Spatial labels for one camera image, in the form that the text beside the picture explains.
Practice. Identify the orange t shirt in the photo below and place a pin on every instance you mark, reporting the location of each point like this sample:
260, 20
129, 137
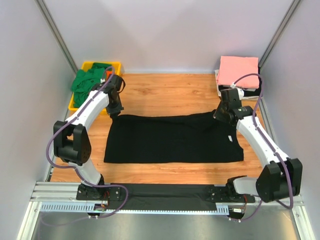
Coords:
108, 74

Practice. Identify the pink folded t shirt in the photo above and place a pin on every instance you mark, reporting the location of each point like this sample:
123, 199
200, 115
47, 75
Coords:
233, 67

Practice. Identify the green t shirt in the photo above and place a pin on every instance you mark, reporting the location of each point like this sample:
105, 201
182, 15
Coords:
86, 78

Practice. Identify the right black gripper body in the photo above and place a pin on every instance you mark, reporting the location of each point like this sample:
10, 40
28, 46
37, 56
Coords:
219, 114

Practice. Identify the black t shirt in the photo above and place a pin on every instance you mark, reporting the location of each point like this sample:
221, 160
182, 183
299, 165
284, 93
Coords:
194, 138

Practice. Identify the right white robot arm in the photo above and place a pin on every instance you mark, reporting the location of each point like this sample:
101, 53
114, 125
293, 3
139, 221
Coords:
281, 175

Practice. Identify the aluminium frame rail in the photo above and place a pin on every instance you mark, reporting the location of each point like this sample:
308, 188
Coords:
61, 197

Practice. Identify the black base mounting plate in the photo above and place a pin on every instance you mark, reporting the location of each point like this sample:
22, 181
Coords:
163, 197

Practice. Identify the stack of folded shirts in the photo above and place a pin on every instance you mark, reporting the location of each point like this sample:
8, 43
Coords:
250, 94

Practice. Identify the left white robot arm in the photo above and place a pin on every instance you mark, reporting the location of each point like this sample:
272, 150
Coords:
71, 141

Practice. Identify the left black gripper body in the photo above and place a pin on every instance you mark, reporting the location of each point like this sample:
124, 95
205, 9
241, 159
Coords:
115, 107

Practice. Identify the yellow plastic tray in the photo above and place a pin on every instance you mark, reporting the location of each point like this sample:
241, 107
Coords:
117, 70

